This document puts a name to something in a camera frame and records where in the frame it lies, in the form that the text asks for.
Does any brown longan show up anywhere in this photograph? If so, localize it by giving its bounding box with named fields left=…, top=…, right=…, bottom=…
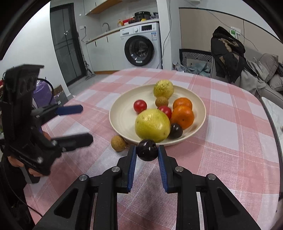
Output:
left=155, top=96, right=169, bottom=108
left=111, top=136, right=127, bottom=152

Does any red cherry tomato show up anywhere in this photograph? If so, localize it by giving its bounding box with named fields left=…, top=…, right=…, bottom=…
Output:
left=133, top=100, right=147, bottom=114
left=158, top=105, right=172, bottom=120

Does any dark plum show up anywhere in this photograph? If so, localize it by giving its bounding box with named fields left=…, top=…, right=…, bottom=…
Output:
left=136, top=139, right=158, bottom=162
left=168, top=123, right=183, bottom=139

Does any orange tangerine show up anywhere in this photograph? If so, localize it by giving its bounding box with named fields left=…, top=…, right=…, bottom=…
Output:
left=173, top=97, right=192, bottom=110
left=170, top=105, right=194, bottom=130

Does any small green passion fruit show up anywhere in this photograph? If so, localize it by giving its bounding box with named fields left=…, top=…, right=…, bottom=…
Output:
left=153, top=80, right=174, bottom=99

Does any person's left hand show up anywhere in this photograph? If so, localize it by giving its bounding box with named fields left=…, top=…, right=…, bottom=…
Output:
left=7, top=131, right=52, bottom=177

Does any purple bag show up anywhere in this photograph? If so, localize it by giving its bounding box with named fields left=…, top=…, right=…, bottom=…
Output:
left=33, top=81, right=56, bottom=107

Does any cream round plate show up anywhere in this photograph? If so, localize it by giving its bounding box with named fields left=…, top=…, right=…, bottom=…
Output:
left=109, top=84, right=207, bottom=146

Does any pink checkered tablecloth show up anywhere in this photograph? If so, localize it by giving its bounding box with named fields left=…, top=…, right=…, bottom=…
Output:
left=24, top=68, right=280, bottom=229

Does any white kitchen counter cabinet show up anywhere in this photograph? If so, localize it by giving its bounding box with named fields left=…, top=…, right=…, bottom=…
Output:
left=87, top=32, right=125, bottom=72

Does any black glass door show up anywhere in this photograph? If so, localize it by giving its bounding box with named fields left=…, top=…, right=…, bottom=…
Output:
left=50, top=3, right=86, bottom=86

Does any white washing machine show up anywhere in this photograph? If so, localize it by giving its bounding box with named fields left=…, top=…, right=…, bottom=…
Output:
left=120, top=22, right=162, bottom=69

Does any white marble side table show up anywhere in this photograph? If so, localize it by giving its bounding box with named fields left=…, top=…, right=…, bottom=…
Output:
left=262, top=97, right=283, bottom=149

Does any black cooker on counter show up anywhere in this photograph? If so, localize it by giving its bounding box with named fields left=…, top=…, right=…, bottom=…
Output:
left=134, top=11, right=151, bottom=22

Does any grey sofa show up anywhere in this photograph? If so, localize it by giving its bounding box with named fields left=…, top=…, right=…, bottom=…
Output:
left=239, top=47, right=282, bottom=107

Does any grey clothing pile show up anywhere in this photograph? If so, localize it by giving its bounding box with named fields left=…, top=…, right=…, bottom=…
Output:
left=240, top=60, right=269, bottom=95

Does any black patterned basket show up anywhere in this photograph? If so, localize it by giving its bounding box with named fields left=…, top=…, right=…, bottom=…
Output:
left=179, top=48, right=214, bottom=78

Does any black jacket on chair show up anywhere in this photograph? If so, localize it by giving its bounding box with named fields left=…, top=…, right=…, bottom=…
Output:
left=211, top=26, right=247, bottom=83

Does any black camera cable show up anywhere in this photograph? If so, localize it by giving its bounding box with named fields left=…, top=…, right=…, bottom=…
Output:
left=36, top=77, right=55, bottom=105

